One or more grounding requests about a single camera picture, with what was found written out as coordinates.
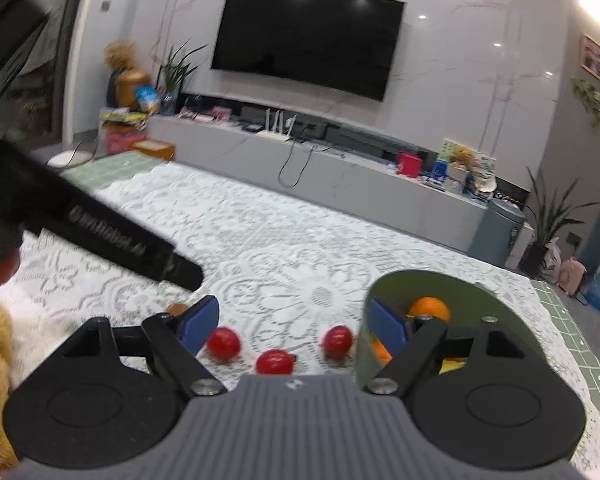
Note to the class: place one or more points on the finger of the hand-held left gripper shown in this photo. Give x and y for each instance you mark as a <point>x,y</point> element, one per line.
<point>186,272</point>

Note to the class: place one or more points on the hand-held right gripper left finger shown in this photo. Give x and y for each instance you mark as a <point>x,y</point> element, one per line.
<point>200,330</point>

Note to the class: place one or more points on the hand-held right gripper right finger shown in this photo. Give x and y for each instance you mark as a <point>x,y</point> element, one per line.
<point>387,327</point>

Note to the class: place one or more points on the orange mandarin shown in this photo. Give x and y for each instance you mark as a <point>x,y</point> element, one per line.
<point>428,310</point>
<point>380,352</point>
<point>177,307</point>

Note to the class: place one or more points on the red cherry tomato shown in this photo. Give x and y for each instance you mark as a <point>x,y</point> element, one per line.
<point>338,341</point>
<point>224,344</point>
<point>275,362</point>

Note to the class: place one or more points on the small yellow pear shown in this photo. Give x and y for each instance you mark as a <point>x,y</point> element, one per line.
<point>451,365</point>

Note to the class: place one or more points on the green colander bowl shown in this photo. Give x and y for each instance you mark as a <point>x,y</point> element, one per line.
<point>485,305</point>

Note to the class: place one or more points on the white round floor device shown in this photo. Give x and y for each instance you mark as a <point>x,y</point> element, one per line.
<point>70,158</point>

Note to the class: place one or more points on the stack of colourful boxes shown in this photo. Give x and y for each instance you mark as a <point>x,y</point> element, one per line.
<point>122,127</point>

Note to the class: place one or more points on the orange cardboard box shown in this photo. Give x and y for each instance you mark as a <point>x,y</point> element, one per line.
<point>152,149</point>

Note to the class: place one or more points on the white lace tablecloth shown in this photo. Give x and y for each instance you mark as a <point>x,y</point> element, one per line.
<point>305,240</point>

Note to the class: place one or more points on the blue snack packet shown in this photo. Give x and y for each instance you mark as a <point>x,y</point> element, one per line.
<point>147,97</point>

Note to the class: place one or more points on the grey pedal trash bin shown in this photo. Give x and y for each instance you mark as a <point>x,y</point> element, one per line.
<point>495,232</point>

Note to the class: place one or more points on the long grey media console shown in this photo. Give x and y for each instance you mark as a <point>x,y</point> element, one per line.
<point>330,180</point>

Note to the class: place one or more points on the red box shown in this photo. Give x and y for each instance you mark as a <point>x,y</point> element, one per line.
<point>410,164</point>

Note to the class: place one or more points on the potted plant long leaves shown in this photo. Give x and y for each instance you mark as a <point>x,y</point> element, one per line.
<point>550,230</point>
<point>177,75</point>

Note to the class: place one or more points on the white router with antennas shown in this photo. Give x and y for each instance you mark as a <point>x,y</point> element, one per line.
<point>276,127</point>

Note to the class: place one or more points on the white plastic bag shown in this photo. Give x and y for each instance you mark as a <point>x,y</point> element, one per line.
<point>552,260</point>

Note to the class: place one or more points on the box of stuffed toys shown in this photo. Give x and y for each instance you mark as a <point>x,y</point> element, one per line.
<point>465,165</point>

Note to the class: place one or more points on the pink backpack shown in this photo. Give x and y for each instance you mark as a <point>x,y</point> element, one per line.
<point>571,276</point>

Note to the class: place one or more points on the leafy green vine plant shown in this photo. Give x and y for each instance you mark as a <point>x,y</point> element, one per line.
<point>595,105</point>

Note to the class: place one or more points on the dark window frame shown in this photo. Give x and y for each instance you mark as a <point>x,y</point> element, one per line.
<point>10,20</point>

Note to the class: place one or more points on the black wall television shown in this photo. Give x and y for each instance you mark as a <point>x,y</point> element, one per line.
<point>307,40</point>

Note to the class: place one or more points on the framed wall picture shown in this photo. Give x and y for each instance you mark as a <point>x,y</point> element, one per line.
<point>599,61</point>

